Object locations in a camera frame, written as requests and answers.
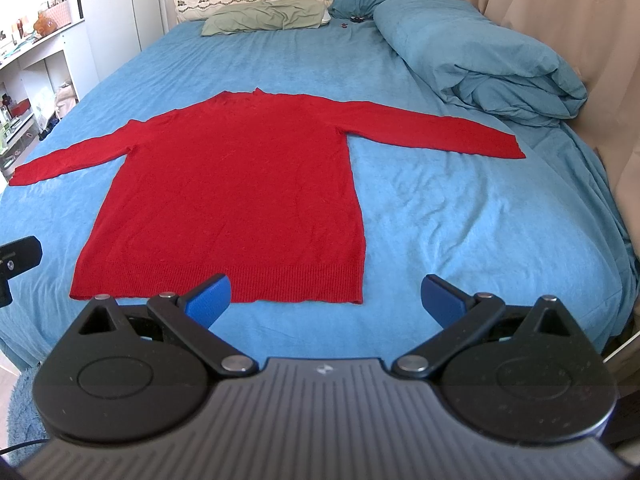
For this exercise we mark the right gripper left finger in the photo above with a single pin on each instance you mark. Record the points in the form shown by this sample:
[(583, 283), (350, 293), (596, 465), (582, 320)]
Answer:
[(188, 318)]

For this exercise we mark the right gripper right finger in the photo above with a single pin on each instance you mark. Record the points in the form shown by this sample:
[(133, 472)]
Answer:
[(465, 320)]

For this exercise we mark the red knit sweater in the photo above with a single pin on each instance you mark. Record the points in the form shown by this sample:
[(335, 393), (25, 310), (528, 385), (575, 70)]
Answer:
[(256, 186)]

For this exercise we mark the blue bed sheet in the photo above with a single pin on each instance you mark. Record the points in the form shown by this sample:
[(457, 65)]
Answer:
[(546, 224)]

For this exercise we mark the red box on shelf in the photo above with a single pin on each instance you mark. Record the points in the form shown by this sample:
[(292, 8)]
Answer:
[(18, 109)]

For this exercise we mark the white shelf desk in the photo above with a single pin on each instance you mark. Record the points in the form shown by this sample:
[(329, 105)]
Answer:
[(36, 71)]

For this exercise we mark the blue fluffy rug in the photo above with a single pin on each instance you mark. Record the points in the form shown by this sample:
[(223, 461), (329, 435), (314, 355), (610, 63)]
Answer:
[(24, 423)]

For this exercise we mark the blue folded duvet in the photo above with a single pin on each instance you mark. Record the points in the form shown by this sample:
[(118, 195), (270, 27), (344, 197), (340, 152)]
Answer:
[(470, 61)]

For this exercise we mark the white wardrobe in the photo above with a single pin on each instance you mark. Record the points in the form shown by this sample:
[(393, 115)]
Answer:
[(118, 30)]

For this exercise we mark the green pillow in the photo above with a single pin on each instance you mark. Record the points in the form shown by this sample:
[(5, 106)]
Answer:
[(266, 15)]

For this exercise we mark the beige curtain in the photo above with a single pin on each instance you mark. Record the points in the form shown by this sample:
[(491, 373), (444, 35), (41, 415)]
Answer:
[(600, 40)]

